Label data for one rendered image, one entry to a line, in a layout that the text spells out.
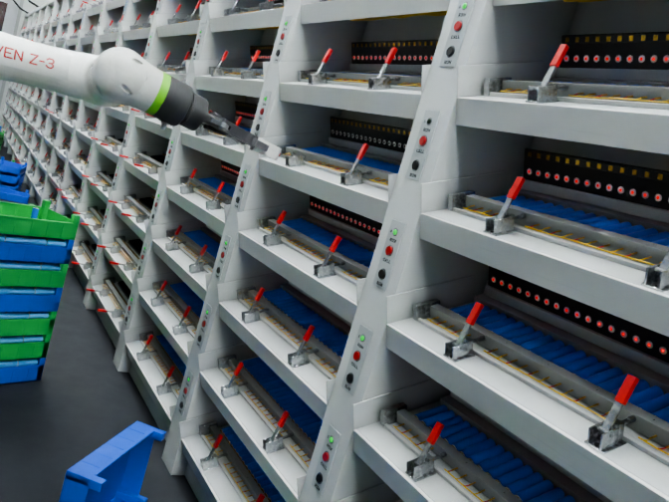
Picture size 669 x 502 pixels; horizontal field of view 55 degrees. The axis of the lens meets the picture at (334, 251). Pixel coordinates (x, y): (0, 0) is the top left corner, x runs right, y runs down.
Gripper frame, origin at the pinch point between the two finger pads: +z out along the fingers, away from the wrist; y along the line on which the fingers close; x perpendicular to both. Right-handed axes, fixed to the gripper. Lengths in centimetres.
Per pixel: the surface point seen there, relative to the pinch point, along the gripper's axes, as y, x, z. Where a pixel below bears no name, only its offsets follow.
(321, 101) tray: 6.6, 14.8, 5.2
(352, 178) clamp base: 27.6, 0.6, 8.4
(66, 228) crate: -72, -45, -18
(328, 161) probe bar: 8.5, 3.2, 12.3
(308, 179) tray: 12.4, -2.8, 7.4
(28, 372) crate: -72, -93, -11
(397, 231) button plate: 50, -6, 7
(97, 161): -226, -31, 15
